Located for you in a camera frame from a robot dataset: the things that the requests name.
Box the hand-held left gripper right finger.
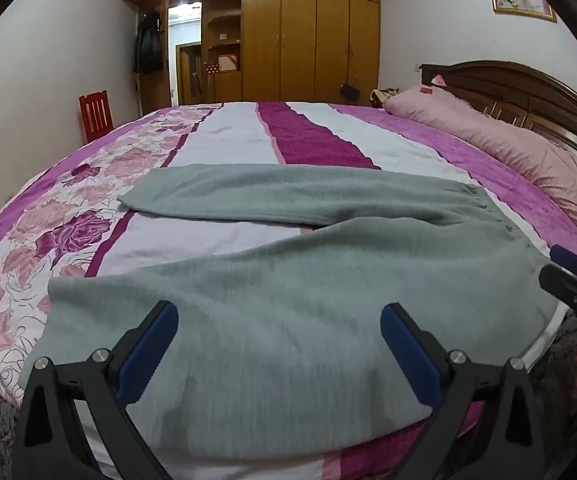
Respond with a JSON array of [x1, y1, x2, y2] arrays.
[[381, 303, 551, 480]]

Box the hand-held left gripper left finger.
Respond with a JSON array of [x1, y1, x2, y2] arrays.
[[13, 301, 179, 480]]

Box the grey pants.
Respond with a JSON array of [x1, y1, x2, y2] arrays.
[[18, 163, 559, 461]]

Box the long pink pillow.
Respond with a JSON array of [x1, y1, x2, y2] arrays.
[[384, 85, 577, 266]]

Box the dark wooden headboard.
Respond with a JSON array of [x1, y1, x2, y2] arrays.
[[419, 61, 577, 186]]

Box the purple floral bedspread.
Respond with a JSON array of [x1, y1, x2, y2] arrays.
[[0, 101, 577, 480]]

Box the red wooden chair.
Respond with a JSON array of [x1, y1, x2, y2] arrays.
[[79, 91, 115, 143]]

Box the beige bag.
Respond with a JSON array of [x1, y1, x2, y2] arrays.
[[371, 87, 400, 108]]

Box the wooden door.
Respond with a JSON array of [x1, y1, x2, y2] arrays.
[[176, 42, 202, 106]]

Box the black hanging jacket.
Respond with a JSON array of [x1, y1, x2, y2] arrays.
[[133, 10, 165, 75]]

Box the wooden wardrobe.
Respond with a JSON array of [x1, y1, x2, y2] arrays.
[[121, 0, 381, 108]]

